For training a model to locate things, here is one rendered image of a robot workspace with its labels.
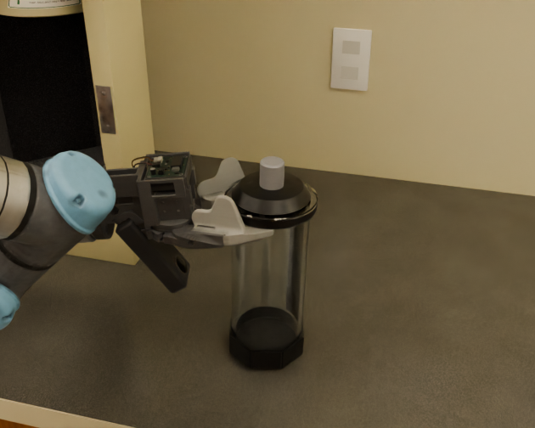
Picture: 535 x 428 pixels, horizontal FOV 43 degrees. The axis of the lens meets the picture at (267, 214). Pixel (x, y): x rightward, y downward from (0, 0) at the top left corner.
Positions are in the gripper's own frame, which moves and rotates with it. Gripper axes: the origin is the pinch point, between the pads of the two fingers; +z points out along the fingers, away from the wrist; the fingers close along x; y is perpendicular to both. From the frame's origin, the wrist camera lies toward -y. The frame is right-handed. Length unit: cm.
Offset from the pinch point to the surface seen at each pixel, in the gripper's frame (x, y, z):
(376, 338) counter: 2.0, -21.8, 13.2
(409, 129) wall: 51, -13, 26
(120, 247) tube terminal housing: 19.5, -15.7, -24.3
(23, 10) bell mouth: 23.4, 20.3, -31.4
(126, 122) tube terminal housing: 21.2, 4.2, -20.0
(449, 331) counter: 3.5, -22.6, 23.4
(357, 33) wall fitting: 53, 5, 16
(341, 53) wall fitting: 54, 2, 14
